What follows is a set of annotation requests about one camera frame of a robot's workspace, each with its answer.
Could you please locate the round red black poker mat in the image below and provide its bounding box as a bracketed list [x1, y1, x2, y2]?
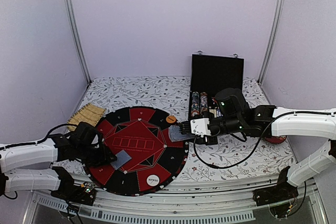
[83, 106, 189, 196]

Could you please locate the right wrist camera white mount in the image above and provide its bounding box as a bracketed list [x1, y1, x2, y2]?
[190, 118, 211, 136]

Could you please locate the black poker chip case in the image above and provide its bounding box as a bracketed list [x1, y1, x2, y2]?
[188, 54, 244, 119]

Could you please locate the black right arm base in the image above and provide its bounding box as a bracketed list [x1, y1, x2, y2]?
[253, 185, 299, 206]

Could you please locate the orange big blind button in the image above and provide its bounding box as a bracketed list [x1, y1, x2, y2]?
[166, 115, 176, 124]

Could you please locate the left aluminium corner post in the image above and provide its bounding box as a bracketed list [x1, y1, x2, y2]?
[64, 0, 92, 85]

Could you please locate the poker chip row far left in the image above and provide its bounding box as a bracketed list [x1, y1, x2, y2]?
[191, 91, 200, 118]

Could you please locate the woven bamboo fan mat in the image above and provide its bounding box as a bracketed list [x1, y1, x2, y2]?
[67, 103, 106, 131]

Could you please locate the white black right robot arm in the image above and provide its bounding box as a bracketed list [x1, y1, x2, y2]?
[190, 88, 335, 201]

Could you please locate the boxed card deck in case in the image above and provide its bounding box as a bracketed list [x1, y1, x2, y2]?
[209, 107, 223, 118]

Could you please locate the right aluminium corner post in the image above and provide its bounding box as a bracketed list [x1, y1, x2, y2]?
[257, 0, 285, 85]

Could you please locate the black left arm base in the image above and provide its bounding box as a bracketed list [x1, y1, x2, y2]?
[50, 180, 97, 206]

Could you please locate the aluminium corner post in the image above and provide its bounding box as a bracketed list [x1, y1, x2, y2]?
[257, 0, 285, 85]
[64, 0, 92, 85]

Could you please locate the poker chip row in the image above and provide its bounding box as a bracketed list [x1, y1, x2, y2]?
[191, 91, 200, 118]
[199, 92, 208, 115]

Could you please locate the white dealer button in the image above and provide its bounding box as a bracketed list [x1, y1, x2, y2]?
[146, 174, 160, 187]

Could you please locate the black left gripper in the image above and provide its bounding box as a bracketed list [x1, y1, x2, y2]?
[77, 143, 118, 168]

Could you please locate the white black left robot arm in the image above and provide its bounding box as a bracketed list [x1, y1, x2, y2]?
[1, 122, 117, 202]

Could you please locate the blue checkered card deck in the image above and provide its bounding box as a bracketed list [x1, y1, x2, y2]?
[168, 125, 194, 142]

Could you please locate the red floral round tin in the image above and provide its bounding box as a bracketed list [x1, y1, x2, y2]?
[264, 136, 287, 144]

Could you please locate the single blue playing card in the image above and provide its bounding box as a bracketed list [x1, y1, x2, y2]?
[110, 150, 132, 170]

